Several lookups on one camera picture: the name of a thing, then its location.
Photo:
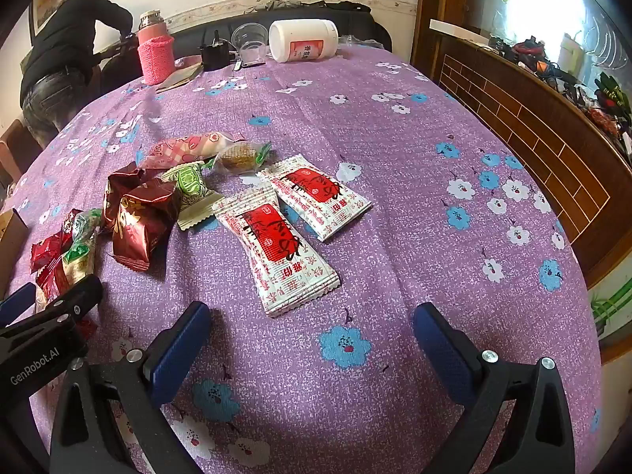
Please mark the wooden partition cabinet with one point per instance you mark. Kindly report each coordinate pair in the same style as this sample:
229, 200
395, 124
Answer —
518, 108

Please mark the brown paper envelope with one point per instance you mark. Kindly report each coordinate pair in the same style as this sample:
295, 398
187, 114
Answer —
180, 76

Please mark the white red snack packet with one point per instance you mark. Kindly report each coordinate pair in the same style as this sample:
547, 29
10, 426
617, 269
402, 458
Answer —
316, 192
266, 237

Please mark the cardboard box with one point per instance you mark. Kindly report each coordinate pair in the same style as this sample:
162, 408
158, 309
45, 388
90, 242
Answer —
11, 242

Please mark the green white snack packet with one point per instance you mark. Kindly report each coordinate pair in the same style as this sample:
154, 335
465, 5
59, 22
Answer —
190, 187

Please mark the pink bottle with knitted sleeve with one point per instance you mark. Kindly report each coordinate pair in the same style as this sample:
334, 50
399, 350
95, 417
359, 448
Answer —
155, 54

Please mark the glass window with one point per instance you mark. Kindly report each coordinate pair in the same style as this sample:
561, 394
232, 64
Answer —
543, 5

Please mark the black sofa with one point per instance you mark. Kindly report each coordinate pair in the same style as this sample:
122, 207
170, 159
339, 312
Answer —
365, 24

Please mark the green bamboo wall decal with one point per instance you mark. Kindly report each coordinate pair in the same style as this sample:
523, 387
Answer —
610, 306

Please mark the clear green-ended cake packet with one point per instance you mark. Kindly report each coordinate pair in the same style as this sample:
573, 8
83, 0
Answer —
237, 158

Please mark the white plastic jar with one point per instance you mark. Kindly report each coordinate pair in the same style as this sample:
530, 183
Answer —
303, 39

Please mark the clear plastic wrapper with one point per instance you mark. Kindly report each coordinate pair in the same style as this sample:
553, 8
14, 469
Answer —
358, 42

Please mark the clear plastic cup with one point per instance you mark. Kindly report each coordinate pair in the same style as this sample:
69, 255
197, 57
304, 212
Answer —
249, 42

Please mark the small dark red snack packet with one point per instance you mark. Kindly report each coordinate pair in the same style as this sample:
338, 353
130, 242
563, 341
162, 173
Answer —
118, 187

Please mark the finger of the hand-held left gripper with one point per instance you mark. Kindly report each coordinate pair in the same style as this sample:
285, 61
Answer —
74, 301
17, 303

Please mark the white flat box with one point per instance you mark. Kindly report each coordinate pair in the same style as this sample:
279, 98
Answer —
459, 32

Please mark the clear green candy packet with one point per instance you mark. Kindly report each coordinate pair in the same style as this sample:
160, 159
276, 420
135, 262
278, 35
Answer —
79, 256

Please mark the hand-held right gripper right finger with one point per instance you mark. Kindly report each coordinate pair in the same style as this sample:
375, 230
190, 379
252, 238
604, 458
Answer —
444, 350

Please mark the bright red snack packet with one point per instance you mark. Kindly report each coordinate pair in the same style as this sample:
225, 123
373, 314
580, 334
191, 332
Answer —
49, 287
44, 256

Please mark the pink snack packet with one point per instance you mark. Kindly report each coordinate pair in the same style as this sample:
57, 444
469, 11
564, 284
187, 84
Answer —
187, 148

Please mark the large dark red snack packet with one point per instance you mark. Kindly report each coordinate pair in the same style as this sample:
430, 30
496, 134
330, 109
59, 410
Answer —
143, 227

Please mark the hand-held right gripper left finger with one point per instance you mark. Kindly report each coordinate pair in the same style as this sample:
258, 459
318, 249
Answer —
180, 350

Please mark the dark flat device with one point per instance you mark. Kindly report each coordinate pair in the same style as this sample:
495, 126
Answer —
249, 63

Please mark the purple floral tablecloth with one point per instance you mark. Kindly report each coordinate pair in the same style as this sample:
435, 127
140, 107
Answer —
395, 158

